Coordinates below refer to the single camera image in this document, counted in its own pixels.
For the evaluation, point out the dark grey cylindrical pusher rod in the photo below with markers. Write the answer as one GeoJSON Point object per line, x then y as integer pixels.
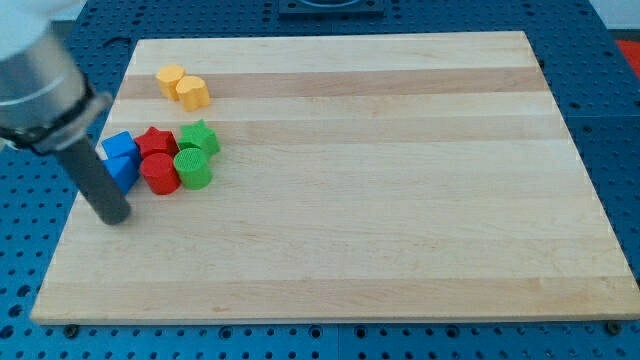
{"type": "Point", "coordinates": [83, 165]}

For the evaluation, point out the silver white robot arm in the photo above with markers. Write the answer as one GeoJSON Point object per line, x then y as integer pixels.
{"type": "Point", "coordinates": [48, 103]}

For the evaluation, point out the yellow hexagon block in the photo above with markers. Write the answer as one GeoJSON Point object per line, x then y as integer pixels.
{"type": "Point", "coordinates": [167, 79]}

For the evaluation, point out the yellow heart block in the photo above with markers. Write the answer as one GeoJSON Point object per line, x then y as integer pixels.
{"type": "Point", "coordinates": [193, 93]}

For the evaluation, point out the blue triangle block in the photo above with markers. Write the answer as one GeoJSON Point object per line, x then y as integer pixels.
{"type": "Point", "coordinates": [124, 172]}

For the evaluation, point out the blue cube block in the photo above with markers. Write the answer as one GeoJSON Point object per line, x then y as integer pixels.
{"type": "Point", "coordinates": [122, 145]}

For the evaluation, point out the red cylinder block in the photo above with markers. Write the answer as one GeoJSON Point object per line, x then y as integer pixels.
{"type": "Point", "coordinates": [159, 173]}

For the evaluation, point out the red star block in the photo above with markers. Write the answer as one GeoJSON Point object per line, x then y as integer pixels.
{"type": "Point", "coordinates": [156, 141]}

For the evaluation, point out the green cylinder block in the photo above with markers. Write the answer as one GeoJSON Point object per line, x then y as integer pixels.
{"type": "Point", "coordinates": [192, 166]}

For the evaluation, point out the green star block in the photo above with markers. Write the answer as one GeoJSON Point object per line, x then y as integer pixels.
{"type": "Point", "coordinates": [199, 135]}

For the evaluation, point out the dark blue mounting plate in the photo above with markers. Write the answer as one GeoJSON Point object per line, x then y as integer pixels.
{"type": "Point", "coordinates": [294, 8]}

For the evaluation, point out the light wooden board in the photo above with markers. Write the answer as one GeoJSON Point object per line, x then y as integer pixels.
{"type": "Point", "coordinates": [375, 178]}

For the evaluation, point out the red object at edge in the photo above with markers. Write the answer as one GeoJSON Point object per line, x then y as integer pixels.
{"type": "Point", "coordinates": [631, 52]}

